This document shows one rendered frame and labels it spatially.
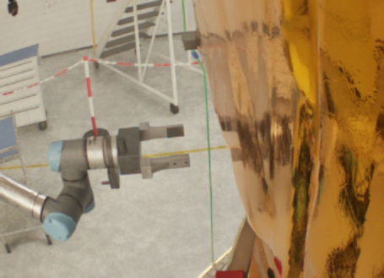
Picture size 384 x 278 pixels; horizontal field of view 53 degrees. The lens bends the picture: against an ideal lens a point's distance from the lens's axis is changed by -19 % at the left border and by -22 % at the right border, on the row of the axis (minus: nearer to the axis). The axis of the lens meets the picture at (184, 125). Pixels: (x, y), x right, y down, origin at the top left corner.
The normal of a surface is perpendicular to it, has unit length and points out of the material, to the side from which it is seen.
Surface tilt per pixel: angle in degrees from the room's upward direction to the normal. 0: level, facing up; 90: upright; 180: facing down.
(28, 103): 90
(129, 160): 90
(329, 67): 87
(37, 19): 90
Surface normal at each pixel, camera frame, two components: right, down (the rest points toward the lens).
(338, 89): -0.96, 0.11
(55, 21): 0.11, 0.46
